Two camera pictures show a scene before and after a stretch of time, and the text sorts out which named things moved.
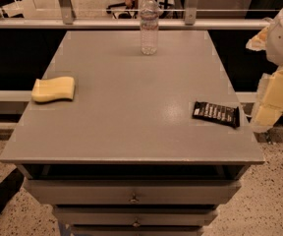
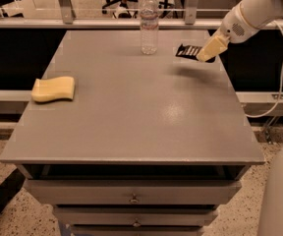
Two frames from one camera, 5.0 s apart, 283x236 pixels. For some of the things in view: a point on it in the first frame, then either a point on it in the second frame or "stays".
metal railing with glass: [117, 7] stays
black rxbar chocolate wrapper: [227, 115] -> [193, 52]
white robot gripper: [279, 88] -> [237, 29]
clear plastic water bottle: [148, 25] stays
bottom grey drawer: [136, 230] stays
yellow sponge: [49, 89] stays
